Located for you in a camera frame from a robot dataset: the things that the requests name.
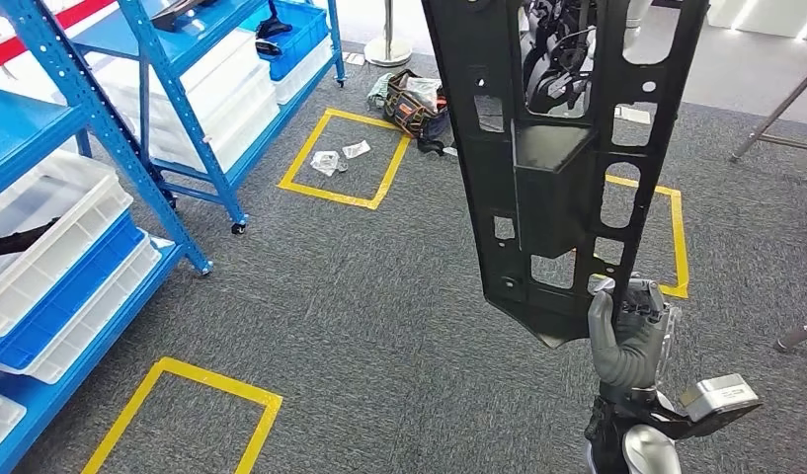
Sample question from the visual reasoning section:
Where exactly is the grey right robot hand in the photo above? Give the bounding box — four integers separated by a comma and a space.
586, 277, 681, 394

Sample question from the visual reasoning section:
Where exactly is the black plastic plate bracket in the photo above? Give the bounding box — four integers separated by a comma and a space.
421, 0, 710, 350

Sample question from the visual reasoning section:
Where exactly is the black plastic part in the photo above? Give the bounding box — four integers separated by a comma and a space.
0, 218, 60, 261
150, 0, 217, 33
255, 0, 294, 40

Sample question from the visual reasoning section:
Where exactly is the blue metal shelf rack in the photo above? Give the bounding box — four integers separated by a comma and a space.
69, 0, 348, 235
0, 0, 214, 474

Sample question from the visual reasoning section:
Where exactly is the steel table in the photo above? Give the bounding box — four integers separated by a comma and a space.
772, 320, 807, 355

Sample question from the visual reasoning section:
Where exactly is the black robot machine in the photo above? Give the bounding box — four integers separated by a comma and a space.
521, 0, 601, 116

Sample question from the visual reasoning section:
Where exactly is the black and orange tool bag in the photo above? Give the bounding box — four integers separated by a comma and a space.
381, 68, 453, 156

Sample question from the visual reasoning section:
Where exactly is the yellow floor tape square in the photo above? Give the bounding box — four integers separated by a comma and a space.
277, 108, 412, 212

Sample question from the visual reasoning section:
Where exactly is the white plastic crate stack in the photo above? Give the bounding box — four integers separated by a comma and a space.
92, 29, 282, 175

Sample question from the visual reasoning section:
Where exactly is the red barrier belt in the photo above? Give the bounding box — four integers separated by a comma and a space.
0, 0, 117, 74

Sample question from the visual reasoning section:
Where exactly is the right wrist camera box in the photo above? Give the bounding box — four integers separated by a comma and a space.
679, 372, 765, 427

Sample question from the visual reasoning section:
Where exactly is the steel table frame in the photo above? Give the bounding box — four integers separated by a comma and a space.
730, 61, 807, 164

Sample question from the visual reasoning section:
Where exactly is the silver stanchion post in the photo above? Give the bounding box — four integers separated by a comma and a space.
363, 0, 413, 68

